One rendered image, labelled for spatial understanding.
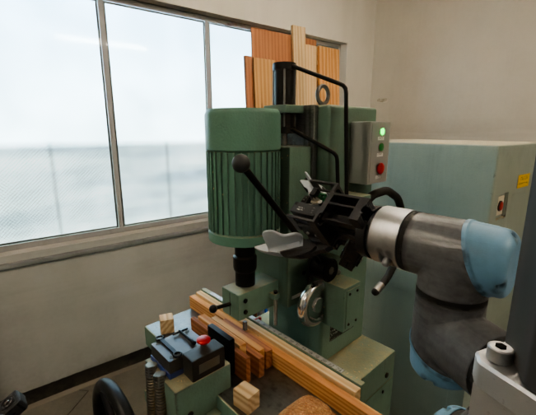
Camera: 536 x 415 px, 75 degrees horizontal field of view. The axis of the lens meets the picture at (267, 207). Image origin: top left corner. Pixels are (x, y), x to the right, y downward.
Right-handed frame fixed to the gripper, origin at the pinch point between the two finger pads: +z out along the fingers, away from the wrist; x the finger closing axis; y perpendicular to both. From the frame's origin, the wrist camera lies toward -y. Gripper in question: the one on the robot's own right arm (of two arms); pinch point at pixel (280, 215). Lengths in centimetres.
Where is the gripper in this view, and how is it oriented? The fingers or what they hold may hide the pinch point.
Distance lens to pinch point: 62.3
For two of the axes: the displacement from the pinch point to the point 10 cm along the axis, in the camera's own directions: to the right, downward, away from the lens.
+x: -5.4, 7.7, -3.4
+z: -6.8, -1.6, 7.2
